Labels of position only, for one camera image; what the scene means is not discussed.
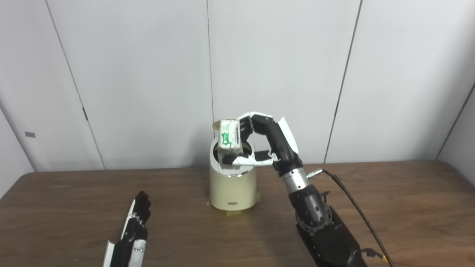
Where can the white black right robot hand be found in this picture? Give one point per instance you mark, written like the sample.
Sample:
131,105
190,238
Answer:
282,144

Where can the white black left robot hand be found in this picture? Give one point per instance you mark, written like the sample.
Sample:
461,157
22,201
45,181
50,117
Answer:
131,241

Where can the white green milk carton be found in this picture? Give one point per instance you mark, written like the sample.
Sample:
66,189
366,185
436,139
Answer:
228,135

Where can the cream-colored bin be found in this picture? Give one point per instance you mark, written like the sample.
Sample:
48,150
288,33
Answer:
233,191

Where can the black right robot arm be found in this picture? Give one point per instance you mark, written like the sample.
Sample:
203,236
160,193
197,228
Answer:
319,222

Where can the black wall panel hinge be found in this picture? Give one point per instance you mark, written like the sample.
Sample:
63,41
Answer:
85,114

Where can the small gray wall plate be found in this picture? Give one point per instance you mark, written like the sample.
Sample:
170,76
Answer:
30,134

